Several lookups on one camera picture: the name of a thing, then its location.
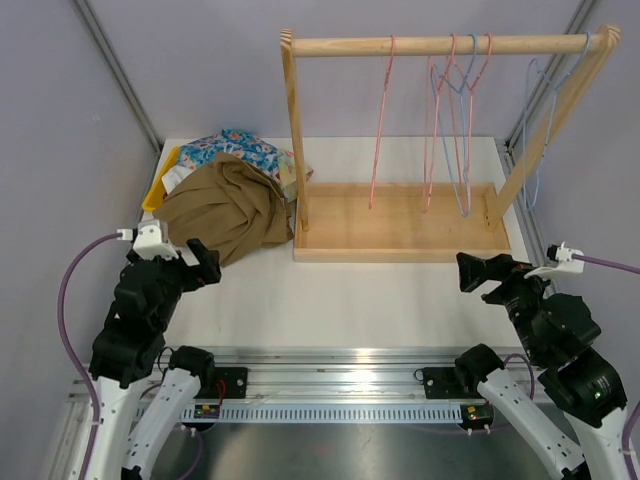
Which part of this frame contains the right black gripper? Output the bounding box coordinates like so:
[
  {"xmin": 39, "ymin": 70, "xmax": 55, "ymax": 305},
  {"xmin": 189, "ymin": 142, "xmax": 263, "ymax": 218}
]
[{"xmin": 456, "ymin": 251, "xmax": 561, "ymax": 360}]

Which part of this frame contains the brown skirt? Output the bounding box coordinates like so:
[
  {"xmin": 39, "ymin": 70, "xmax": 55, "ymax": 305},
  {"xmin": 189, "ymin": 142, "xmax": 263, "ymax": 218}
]
[{"xmin": 153, "ymin": 153, "xmax": 294, "ymax": 267}]

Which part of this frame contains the white cloth garment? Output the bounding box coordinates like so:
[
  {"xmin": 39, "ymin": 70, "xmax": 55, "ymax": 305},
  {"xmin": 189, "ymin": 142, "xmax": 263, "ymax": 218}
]
[{"xmin": 161, "ymin": 165, "xmax": 193, "ymax": 195}]

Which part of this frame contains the blue floral garment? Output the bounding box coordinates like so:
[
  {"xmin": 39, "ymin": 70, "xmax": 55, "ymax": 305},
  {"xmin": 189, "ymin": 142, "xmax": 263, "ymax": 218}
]
[{"xmin": 176, "ymin": 129, "xmax": 280, "ymax": 180}]

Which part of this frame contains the pastel floral garment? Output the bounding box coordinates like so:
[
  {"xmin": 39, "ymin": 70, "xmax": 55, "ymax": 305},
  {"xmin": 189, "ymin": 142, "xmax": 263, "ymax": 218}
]
[{"xmin": 276, "ymin": 149, "xmax": 299, "ymax": 203}]

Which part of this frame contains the pink hanger with brown skirt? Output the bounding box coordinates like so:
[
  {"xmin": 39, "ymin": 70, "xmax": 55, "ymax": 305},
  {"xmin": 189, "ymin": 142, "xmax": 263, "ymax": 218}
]
[{"xmin": 368, "ymin": 34, "xmax": 396, "ymax": 210}]

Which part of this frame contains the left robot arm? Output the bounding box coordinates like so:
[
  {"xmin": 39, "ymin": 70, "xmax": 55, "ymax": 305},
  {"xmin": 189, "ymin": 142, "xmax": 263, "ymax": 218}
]
[{"xmin": 75, "ymin": 239, "xmax": 221, "ymax": 479}]

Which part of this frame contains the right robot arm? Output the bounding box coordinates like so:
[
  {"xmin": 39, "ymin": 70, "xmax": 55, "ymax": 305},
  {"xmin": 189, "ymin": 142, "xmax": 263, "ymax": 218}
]
[{"xmin": 453, "ymin": 244, "xmax": 639, "ymax": 479}]

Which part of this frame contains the yellow plastic tray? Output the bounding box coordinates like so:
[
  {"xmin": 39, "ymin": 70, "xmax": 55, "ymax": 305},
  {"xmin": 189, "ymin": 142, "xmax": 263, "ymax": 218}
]
[{"xmin": 142, "ymin": 146, "xmax": 179, "ymax": 213}]

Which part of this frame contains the wooden clothes rack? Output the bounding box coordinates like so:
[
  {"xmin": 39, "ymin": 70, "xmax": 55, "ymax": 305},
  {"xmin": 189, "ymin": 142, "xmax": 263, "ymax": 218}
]
[{"xmin": 280, "ymin": 24, "xmax": 621, "ymax": 263}]

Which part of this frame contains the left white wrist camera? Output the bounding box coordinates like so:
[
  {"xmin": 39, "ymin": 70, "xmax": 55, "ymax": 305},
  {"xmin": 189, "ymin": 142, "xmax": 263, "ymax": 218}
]
[{"xmin": 116, "ymin": 219, "xmax": 180, "ymax": 260}]

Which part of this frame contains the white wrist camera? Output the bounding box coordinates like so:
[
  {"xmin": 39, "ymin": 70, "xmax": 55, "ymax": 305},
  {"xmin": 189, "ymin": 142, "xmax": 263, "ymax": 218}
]
[
  {"xmin": 524, "ymin": 242, "xmax": 584, "ymax": 279},
  {"xmin": 116, "ymin": 219, "xmax": 180, "ymax": 260}
]

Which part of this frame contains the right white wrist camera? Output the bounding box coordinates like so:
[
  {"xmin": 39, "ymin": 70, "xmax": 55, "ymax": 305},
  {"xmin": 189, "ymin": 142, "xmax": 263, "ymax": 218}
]
[{"xmin": 524, "ymin": 242, "xmax": 584, "ymax": 279}]

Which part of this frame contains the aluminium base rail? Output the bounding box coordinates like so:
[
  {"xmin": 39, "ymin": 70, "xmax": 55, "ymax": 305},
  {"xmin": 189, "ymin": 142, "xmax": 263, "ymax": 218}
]
[{"xmin": 64, "ymin": 347, "xmax": 561, "ymax": 426}]

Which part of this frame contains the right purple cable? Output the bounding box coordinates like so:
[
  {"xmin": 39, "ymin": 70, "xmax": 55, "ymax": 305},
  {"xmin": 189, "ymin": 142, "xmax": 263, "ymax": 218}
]
[{"xmin": 504, "ymin": 252, "xmax": 640, "ymax": 480}]

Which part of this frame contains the purple cable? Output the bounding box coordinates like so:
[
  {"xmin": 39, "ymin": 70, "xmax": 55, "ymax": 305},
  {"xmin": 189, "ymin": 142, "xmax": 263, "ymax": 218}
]
[
  {"xmin": 57, "ymin": 232, "xmax": 124, "ymax": 480},
  {"xmin": 504, "ymin": 252, "xmax": 640, "ymax": 480}
]

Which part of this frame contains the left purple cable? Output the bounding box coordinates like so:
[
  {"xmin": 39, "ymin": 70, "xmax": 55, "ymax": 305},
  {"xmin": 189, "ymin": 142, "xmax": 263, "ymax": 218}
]
[{"xmin": 57, "ymin": 232, "xmax": 124, "ymax": 480}]

